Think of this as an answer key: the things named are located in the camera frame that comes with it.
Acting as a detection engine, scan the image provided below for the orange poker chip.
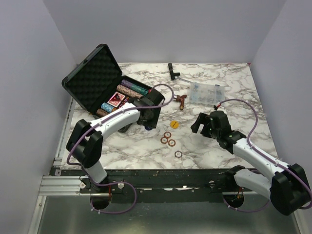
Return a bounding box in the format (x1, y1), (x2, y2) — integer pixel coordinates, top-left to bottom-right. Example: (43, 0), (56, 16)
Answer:
(160, 137), (168, 144)
(164, 132), (172, 138)
(168, 139), (176, 147)

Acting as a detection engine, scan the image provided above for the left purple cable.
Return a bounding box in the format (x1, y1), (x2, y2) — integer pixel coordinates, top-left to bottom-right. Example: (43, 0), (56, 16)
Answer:
(66, 84), (175, 215)

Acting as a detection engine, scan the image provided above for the orange poker chip left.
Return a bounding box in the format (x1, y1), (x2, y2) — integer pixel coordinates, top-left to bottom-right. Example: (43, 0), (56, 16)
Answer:
(160, 137), (168, 144)

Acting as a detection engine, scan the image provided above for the orange poker chip right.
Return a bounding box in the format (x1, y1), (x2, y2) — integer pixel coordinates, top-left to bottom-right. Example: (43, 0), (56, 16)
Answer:
(168, 139), (176, 147)

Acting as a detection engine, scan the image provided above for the aluminium extrusion rail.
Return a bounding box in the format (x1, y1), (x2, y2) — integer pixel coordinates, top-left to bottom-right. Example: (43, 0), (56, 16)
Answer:
(39, 175), (85, 195)

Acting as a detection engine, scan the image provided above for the clear plastic organizer box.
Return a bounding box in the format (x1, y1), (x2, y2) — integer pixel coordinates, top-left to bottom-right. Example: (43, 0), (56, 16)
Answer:
(189, 82), (225, 106)

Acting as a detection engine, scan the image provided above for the black poker chip case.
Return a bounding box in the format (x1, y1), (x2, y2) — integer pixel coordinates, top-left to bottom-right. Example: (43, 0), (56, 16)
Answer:
(61, 44), (151, 118)

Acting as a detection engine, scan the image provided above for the grey purple poker chip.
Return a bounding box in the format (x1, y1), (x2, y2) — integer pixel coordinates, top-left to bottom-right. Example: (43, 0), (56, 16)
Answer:
(174, 151), (183, 158)

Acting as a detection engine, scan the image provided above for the orange poker chip upper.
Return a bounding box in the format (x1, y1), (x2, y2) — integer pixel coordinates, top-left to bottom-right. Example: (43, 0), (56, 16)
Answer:
(164, 132), (172, 138)

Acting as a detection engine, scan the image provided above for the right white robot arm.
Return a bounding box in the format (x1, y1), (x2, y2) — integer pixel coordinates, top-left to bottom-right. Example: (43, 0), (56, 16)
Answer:
(191, 111), (312, 215)

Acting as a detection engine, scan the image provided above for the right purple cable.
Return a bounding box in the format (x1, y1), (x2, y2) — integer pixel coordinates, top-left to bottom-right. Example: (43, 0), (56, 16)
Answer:
(213, 98), (312, 213)

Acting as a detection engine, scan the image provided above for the black T-handle wrench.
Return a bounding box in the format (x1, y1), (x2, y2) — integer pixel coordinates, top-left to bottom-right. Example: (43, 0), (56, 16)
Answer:
(168, 63), (192, 84)

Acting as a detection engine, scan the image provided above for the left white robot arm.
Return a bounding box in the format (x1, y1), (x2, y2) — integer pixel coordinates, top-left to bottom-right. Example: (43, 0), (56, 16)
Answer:
(66, 89), (165, 193)

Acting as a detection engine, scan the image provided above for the yellow dealer button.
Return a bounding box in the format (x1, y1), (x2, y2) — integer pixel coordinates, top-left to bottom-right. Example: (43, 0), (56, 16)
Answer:
(170, 120), (179, 129)

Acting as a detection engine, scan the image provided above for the brown copper tool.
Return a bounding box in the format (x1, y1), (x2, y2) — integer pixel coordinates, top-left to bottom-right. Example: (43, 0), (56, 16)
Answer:
(174, 95), (187, 111)

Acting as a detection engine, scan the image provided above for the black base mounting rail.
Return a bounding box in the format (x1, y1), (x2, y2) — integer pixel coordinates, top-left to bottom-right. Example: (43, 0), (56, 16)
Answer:
(49, 169), (252, 206)

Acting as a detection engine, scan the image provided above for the red card deck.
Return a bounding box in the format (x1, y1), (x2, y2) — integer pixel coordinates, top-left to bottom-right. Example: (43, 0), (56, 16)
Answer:
(107, 92), (126, 108)

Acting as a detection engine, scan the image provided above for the purple cable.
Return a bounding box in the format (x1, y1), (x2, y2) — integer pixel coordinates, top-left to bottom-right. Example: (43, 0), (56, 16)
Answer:
(66, 84), (175, 215)
(213, 98), (312, 213)

